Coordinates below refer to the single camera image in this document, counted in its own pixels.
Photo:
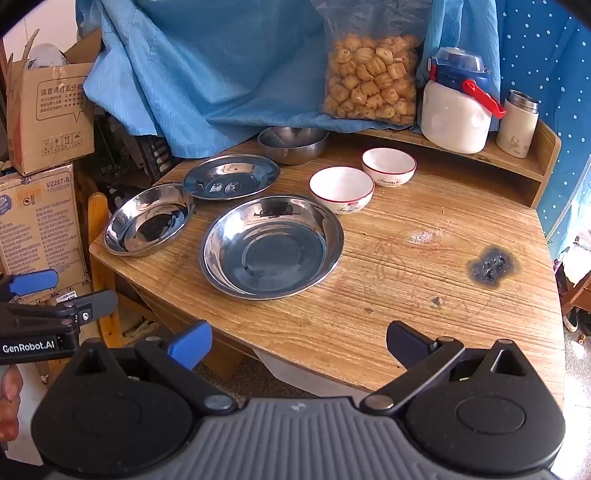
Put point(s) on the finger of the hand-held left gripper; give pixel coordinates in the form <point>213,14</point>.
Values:
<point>34,281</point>
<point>94,304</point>

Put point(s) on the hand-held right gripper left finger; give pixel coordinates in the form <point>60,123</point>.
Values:
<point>191,345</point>

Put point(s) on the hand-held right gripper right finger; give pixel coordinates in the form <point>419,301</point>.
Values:
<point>406,344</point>

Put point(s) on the small steel plate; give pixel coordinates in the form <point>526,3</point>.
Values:
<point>147,221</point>

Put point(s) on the large steel plate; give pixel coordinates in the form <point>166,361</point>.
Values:
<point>272,254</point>

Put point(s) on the white red-rimmed ceramic bowl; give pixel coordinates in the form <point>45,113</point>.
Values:
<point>340,187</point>
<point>388,164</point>

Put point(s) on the medium steel plate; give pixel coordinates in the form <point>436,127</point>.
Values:
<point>231,173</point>

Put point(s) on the steel bowl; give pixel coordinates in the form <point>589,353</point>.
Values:
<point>295,150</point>

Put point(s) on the person's left hand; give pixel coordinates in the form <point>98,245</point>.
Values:
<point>8,397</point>

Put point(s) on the printed cardboard box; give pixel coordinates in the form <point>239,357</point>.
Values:
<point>37,221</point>

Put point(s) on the yellow wooden chair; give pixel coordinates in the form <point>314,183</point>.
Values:
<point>97,217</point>

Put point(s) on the black plastic crate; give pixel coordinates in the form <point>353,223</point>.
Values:
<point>147,157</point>

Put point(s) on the open cardboard box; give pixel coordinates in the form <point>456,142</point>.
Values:
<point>51,124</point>

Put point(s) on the dark shoe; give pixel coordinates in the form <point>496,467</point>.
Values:
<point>572,321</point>

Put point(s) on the brown wooden furniture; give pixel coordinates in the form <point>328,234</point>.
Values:
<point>579,286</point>

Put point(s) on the wooden desk shelf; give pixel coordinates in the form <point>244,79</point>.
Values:
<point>508,168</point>

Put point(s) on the white rounded object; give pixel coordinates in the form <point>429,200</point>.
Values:
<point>44,56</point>

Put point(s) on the white bottle with blue lid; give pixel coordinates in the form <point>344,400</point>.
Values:
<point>450,120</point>

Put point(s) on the cream thermos cup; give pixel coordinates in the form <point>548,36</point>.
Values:
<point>515,131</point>

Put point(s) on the light blue cloth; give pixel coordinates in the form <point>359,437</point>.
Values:
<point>207,69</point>

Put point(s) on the clear bag of cookies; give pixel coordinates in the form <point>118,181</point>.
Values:
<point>369,78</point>

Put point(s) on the blue dotted curtain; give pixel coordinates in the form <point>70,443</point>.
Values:
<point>554,92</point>

